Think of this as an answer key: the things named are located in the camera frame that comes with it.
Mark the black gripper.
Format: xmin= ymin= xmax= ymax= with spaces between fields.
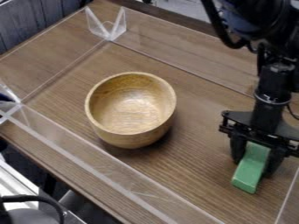
xmin=219 ymin=110 xmax=299 ymax=178

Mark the green rectangular block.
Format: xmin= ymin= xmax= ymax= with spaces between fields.
xmin=231 ymin=142 xmax=271 ymax=194

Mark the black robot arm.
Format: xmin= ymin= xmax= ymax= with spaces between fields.
xmin=200 ymin=0 xmax=299 ymax=176

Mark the brown wooden bowl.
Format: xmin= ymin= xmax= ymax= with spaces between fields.
xmin=84 ymin=72 xmax=177 ymax=149

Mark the grey metal stand base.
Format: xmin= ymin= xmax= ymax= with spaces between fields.
xmin=0 ymin=194 xmax=88 ymax=224

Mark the clear acrylic front wall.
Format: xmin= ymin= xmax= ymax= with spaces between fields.
xmin=0 ymin=105 xmax=224 ymax=224

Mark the clear acrylic corner bracket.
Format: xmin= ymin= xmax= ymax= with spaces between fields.
xmin=84 ymin=7 xmax=127 ymax=41

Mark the clear acrylic left bracket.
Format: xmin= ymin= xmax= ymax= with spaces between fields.
xmin=0 ymin=83 xmax=21 ymax=125

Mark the black cable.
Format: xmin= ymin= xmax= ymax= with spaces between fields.
xmin=0 ymin=194 xmax=67 ymax=224

